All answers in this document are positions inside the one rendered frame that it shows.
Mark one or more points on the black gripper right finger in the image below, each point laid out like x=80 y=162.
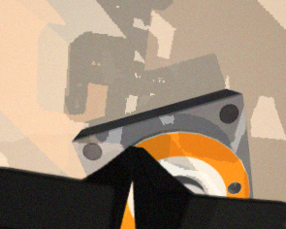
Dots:
x=160 y=201

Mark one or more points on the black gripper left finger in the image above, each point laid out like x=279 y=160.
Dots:
x=31 y=200

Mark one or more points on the orange round plate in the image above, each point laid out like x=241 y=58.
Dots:
x=195 y=155

